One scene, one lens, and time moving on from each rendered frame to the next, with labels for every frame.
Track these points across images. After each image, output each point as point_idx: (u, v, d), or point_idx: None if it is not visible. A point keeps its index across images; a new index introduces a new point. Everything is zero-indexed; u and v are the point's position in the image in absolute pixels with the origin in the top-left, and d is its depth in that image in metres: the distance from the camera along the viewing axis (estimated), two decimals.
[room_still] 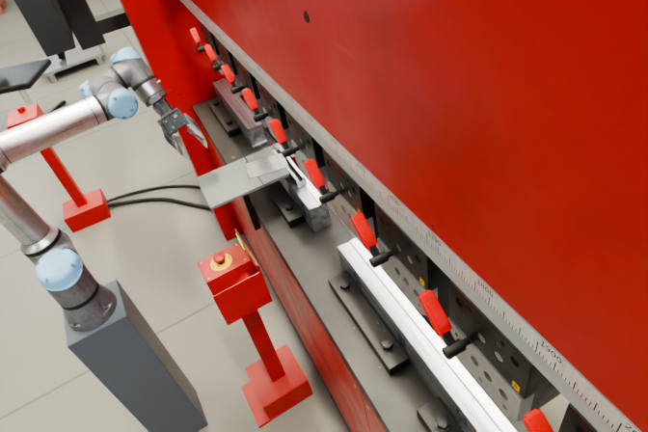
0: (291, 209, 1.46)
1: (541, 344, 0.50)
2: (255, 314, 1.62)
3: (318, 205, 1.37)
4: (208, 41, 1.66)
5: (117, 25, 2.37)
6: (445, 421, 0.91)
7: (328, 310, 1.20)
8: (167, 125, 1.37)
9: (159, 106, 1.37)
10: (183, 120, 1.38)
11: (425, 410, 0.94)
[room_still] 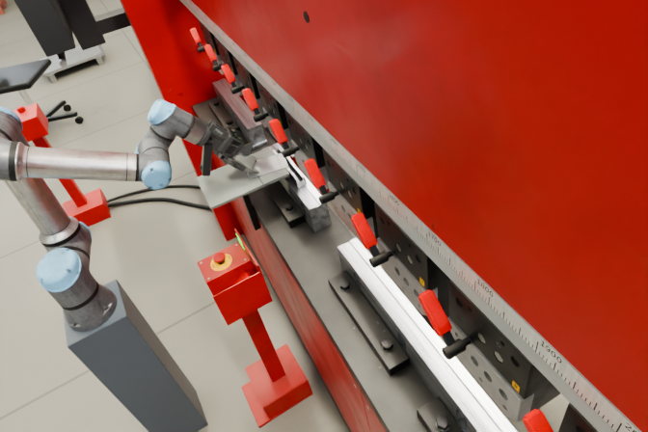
0: (291, 209, 1.46)
1: (541, 344, 0.50)
2: (255, 314, 1.62)
3: (318, 205, 1.37)
4: (208, 41, 1.66)
5: (117, 25, 2.37)
6: (445, 421, 0.91)
7: (328, 310, 1.20)
8: (236, 138, 1.40)
9: (216, 132, 1.39)
10: (238, 132, 1.45)
11: (425, 410, 0.94)
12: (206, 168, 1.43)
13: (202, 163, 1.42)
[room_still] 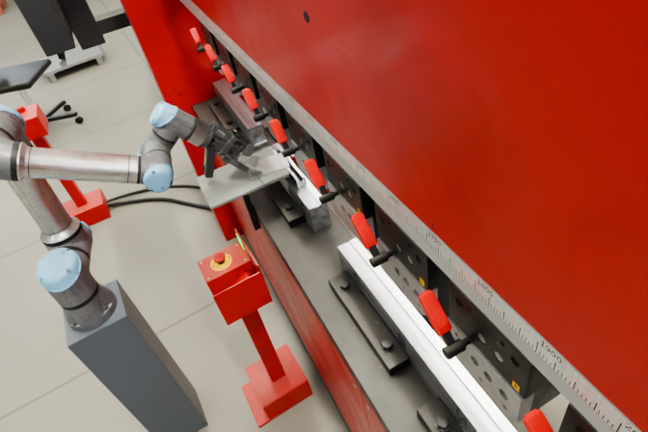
0: (291, 209, 1.46)
1: (541, 344, 0.50)
2: (255, 314, 1.62)
3: (318, 205, 1.37)
4: (208, 41, 1.66)
5: (117, 25, 2.37)
6: (445, 421, 0.91)
7: (328, 310, 1.20)
8: (239, 139, 1.40)
9: (218, 133, 1.39)
10: (240, 133, 1.45)
11: (425, 410, 0.94)
12: (209, 170, 1.43)
13: (205, 165, 1.42)
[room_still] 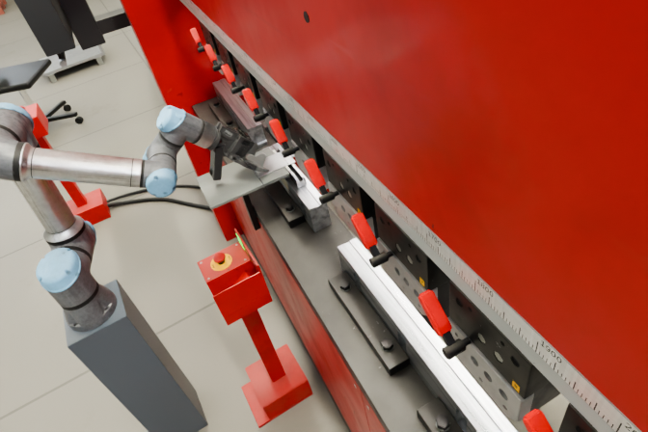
0: (291, 209, 1.46)
1: (541, 344, 0.50)
2: (255, 314, 1.62)
3: (318, 205, 1.37)
4: (208, 41, 1.66)
5: (117, 25, 2.37)
6: (445, 421, 0.91)
7: (328, 310, 1.20)
8: (246, 138, 1.40)
9: (225, 134, 1.38)
10: (244, 132, 1.45)
11: (425, 410, 0.94)
12: (218, 172, 1.41)
13: (213, 167, 1.40)
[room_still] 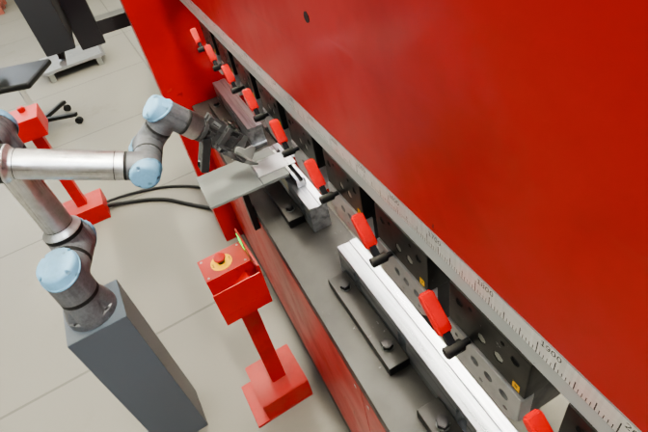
0: (291, 209, 1.46)
1: (541, 344, 0.50)
2: (255, 314, 1.62)
3: (318, 205, 1.37)
4: (208, 41, 1.66)
5: (117, 25, 2.37)
6: (445, 421, 0.91)
7: (328, 310, 1.20)
8: (234, 129, 1.37)
9: (213, 125, 1.35)
10: (233, 124, 1.41)
11: (425, 410, 0.94)
12: (205, 164, 1.38)
13: (202, 159, 1.37)
